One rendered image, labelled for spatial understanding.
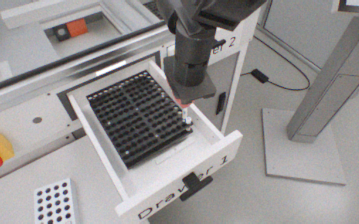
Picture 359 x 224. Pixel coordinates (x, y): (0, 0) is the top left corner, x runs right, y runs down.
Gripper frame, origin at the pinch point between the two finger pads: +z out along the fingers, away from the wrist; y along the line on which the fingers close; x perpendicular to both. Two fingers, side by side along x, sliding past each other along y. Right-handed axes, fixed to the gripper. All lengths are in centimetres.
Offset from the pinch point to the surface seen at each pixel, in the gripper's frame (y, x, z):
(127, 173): 6.1, -15.3, 13.2
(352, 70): -12, 87, 32
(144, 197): 14.9, -13.2, 2.8
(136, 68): -22.2, -5.1, 11.6
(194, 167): 12.7, -2.7, 3.2
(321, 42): -66, 148, 79
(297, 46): -81, 145, 97
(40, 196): 3.1, -35.7, 18.0
